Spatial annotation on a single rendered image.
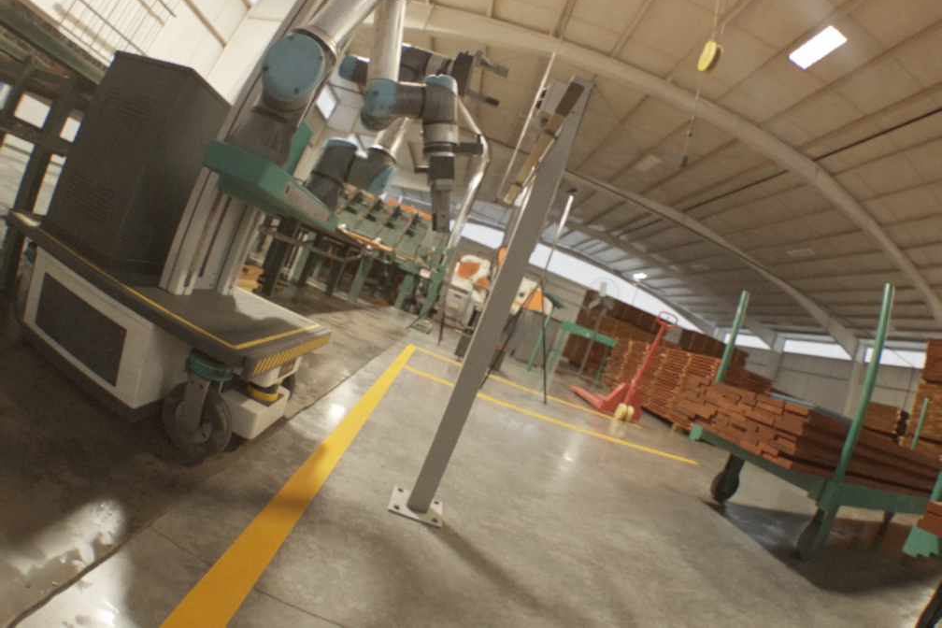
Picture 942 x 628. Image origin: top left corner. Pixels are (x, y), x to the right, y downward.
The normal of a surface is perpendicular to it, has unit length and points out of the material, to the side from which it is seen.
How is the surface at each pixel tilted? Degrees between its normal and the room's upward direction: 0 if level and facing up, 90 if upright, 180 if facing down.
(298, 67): 97
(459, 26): 90
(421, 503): 90
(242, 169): 90
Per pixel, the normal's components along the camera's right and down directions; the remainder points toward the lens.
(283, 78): 0.39, 0.22
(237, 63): 0.05, -0.06
